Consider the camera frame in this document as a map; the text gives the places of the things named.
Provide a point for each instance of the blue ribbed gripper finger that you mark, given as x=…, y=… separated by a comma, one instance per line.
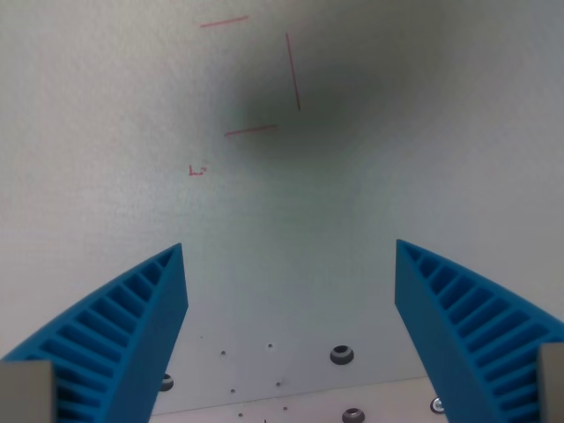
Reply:
x=132, y=326
x=458, y=326

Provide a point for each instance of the small silver screw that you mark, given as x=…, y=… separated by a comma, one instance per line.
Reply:
x=436, y=404

